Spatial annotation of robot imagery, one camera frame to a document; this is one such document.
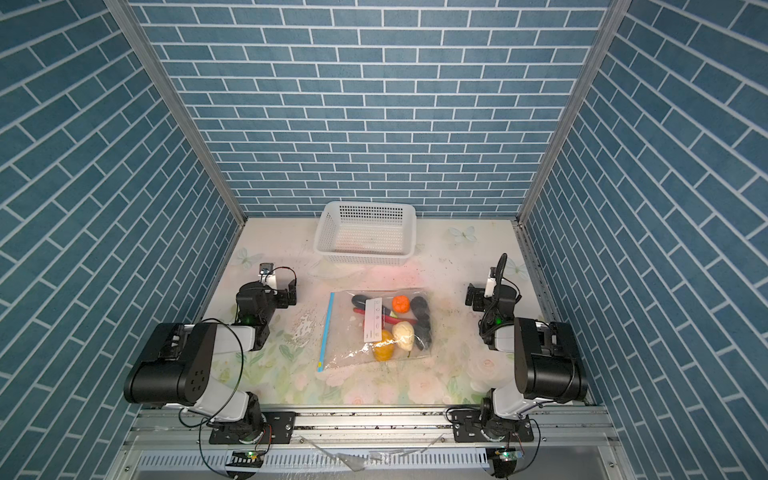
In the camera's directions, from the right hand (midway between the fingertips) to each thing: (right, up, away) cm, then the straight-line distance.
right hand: (486, 282), depth 95 cm
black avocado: (-22, -7, -4) cm, 23 cm away
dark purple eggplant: (-41, -6, 0) cm, 41 cm away
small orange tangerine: (-28, -7, -3) cm, 29 cm away
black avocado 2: (-21, -14, -10) cm, 27 cm away
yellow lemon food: (-32, -18, -12) cm, 39 cm away
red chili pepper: (-32, -9, -8) cm, 34 cm away
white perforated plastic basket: (-41, +17, +21) cm, 49 cm away
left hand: (-66, +1, -1) cm, 66 cm away
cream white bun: (-27, -13, -12) cm, 32 cm away
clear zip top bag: (-36, -11, -10) cm, 39 cm away
